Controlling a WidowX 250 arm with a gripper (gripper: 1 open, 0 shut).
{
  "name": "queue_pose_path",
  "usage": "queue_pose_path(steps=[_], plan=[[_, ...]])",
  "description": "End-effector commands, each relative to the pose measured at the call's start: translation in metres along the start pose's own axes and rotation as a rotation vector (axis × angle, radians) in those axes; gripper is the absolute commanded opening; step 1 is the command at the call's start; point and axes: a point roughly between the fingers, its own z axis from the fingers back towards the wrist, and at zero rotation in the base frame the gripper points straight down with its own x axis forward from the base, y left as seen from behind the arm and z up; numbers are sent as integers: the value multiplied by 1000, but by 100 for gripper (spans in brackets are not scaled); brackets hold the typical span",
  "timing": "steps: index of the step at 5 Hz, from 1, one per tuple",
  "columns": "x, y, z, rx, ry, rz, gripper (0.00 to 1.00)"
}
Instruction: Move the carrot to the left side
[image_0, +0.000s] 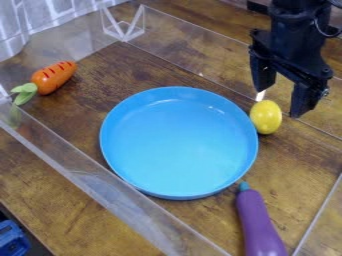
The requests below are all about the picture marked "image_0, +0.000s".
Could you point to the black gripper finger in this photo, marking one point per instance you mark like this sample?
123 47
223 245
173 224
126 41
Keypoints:
306 95
264 73

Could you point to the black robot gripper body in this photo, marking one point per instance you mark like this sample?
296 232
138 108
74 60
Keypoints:
294 41

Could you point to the yellow toy lemon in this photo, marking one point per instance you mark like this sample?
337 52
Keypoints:
266 116

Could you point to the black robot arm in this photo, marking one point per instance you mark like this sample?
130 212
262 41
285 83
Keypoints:
289 50

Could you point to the orange toy carrot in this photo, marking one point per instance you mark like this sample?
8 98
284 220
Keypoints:
46 81

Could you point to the blue round plate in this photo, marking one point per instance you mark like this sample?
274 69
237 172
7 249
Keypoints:
179 142

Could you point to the purple toy eggplant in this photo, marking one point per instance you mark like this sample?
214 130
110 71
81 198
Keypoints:
262 241

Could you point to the white mesh curtain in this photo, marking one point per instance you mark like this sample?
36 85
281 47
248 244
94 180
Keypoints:
26 17

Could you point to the blue box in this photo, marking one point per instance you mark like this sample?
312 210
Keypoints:
14 241

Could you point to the clear acrylic corner bracket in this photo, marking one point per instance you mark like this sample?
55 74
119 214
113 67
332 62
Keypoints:
122 30

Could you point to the clear acrylic front wall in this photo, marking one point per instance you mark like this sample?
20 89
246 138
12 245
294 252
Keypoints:
165 231

